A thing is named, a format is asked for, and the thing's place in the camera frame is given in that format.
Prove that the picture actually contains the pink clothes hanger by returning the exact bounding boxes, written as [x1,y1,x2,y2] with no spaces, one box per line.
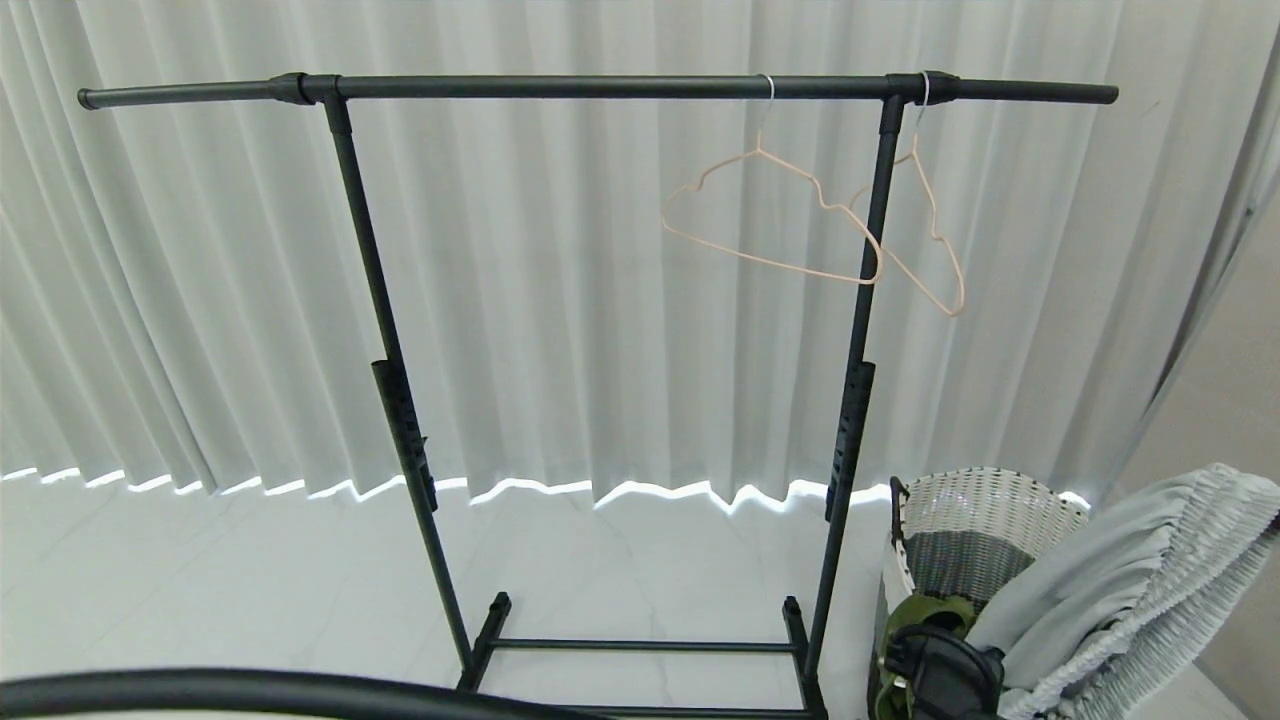
[662,75,884,287]
[850,75,967,318]

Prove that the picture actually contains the green shirt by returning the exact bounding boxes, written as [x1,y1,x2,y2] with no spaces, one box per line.
[870,592,979,720]

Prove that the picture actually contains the white curtain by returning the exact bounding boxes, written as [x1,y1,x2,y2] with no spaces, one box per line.
[0,0,1280,511]

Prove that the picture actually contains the black clothes rack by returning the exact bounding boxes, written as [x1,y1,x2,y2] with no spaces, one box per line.
[78,70,1119,720]

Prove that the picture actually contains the white laundry basket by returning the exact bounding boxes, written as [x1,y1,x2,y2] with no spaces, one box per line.
[868,466,1093,720]

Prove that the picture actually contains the pale grey shorts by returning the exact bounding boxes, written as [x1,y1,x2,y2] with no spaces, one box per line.
[965,462,1280,720]

